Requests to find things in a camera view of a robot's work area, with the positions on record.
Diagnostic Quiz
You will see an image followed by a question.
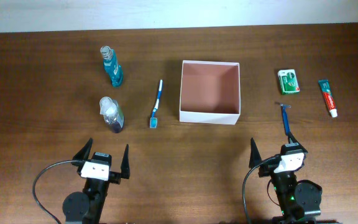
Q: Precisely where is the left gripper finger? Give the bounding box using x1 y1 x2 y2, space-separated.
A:
73 138 93 161
121 144 130 179

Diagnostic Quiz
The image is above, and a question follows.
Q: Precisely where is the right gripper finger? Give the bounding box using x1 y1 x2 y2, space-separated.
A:
287 131 308 153
249 138 262 169

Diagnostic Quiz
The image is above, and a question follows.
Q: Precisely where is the clear purple liquid bottle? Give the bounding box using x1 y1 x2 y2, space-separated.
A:
99 96 124 133

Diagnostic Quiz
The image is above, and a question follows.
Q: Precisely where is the green soap box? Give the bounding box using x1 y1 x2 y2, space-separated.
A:
278 69 300 95

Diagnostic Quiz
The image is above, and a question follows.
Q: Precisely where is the white cardboard box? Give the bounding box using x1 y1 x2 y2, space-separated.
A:
179 60 241 125

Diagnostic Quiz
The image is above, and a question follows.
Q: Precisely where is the teal mouthwash bottle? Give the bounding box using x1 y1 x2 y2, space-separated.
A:
100 45 124 88

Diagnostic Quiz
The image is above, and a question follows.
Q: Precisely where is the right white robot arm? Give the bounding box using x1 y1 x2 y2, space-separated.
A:
242 133 323 223

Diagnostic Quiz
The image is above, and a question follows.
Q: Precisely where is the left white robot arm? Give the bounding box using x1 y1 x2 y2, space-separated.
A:
62 139 131 223

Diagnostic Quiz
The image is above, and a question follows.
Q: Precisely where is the blue disposable razor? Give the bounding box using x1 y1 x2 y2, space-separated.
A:
277 102 291 136

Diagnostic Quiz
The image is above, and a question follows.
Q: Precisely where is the blue white toothbrush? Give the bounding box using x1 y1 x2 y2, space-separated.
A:
149 80 163 129

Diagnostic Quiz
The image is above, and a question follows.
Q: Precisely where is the red green toothpaste tube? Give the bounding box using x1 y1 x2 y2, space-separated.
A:
318 80 338 118

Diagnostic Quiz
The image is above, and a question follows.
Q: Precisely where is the left black cable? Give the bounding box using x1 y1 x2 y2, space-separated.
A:
32 159 85 224

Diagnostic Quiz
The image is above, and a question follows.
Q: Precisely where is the black cable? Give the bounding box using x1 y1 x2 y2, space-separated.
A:
32 159 85 224
242 155 281 224

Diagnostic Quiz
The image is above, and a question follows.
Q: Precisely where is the right black cable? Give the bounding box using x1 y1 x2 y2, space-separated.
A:
242 155 281 224

